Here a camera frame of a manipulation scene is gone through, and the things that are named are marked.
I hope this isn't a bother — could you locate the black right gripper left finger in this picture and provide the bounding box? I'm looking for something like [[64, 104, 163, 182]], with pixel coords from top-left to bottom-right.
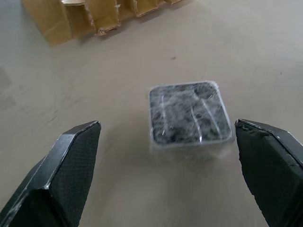
[[0, 120, 102, 227]]

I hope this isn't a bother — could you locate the plastic-wrapped black square camera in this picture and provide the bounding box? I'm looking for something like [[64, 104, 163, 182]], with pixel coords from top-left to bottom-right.
[[148, 80, 233, 158]]

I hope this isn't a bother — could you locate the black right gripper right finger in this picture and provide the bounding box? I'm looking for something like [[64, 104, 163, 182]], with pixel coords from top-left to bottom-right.
[[234, 119, 303, 227]]

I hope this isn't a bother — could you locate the brown cardboard divider tray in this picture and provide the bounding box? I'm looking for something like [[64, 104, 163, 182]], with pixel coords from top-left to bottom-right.
[[20, 0, 184, 45]]

